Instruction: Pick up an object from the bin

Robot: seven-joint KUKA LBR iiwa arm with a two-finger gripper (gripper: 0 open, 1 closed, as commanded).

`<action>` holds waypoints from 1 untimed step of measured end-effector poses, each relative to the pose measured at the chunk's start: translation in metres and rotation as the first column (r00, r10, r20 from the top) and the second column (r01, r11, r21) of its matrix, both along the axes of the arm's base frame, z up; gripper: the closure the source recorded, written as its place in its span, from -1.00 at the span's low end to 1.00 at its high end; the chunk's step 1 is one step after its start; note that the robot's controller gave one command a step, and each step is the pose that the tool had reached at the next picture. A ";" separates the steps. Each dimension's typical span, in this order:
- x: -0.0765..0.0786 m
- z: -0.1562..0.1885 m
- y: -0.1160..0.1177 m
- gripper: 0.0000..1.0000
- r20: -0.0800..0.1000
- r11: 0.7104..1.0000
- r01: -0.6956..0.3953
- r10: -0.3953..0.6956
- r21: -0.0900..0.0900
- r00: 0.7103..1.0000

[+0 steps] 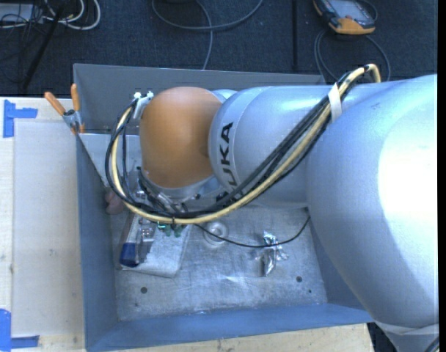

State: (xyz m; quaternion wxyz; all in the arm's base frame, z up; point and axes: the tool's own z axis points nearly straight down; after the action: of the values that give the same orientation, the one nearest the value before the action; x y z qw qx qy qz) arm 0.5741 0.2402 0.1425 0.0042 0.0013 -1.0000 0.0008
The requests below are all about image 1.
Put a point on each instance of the crumpled clear plastic wrapper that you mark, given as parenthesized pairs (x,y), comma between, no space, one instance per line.
(270,255)

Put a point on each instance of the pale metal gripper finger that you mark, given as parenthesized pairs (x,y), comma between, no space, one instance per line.
(146,233)
(130,229)

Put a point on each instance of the grey metal bin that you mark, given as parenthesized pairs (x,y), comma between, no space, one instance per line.
(223,292)

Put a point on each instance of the pale flat board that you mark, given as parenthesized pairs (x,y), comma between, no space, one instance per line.
(47,233)

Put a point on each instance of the small blue block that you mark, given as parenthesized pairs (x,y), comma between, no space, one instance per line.
(128,254)

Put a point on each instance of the pale grey sponge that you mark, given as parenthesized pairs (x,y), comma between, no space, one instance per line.
(168,255)

